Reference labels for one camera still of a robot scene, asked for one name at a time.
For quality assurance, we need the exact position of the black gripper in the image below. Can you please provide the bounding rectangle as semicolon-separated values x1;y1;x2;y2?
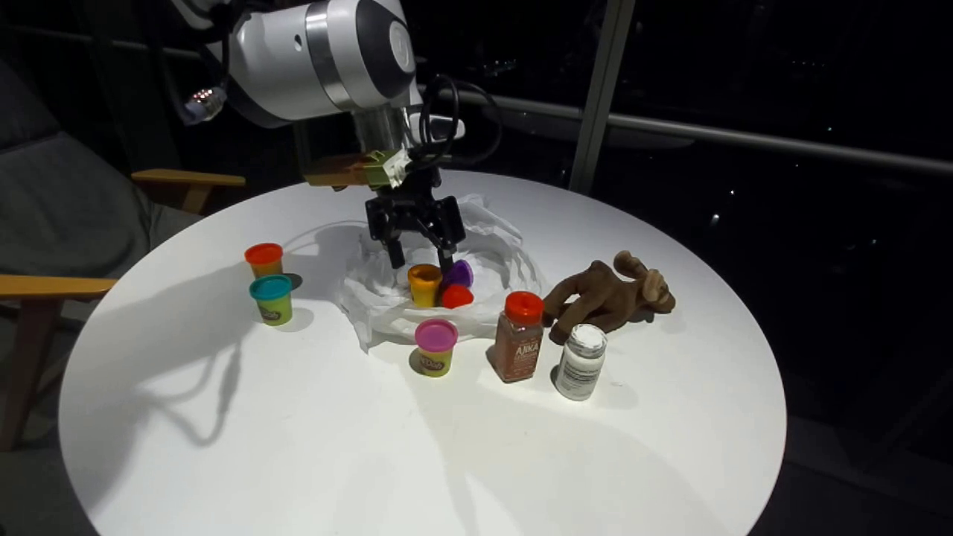
364;181;466;270

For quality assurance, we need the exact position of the yellow lid dough tub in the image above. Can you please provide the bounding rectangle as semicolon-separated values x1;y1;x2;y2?
405;263;447;309

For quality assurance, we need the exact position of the purple plastic tub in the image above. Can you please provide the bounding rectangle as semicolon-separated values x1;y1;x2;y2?
441;260;477;291

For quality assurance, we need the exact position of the magenta lid dough tub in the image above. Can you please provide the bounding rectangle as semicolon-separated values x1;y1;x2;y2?
410;318;461;382

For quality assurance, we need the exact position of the red lid spice jar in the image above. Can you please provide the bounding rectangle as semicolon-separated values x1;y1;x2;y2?
492;290;550;388

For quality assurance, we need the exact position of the teal lid dough tub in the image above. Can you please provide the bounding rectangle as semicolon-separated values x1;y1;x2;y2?
248;270;301;332

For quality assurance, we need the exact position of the orange lid dough tub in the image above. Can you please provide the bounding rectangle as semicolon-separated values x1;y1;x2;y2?
240;242;288;279

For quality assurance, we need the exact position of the brown plush monkey toy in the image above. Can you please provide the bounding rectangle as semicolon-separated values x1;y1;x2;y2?
542;248;678;349

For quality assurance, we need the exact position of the white pill bottle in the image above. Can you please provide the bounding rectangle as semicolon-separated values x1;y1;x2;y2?
550;321;611;406

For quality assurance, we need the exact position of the white plastic bag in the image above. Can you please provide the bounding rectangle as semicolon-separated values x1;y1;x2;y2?
286;192;548;354

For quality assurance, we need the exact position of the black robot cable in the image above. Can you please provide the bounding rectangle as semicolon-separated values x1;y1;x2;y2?
405;71;507;172

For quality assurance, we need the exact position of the grey window post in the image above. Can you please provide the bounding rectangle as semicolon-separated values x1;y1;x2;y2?
565;0;638;198

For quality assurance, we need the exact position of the grey horizontal window rail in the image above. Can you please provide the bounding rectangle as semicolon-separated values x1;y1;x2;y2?
0;23;953;180

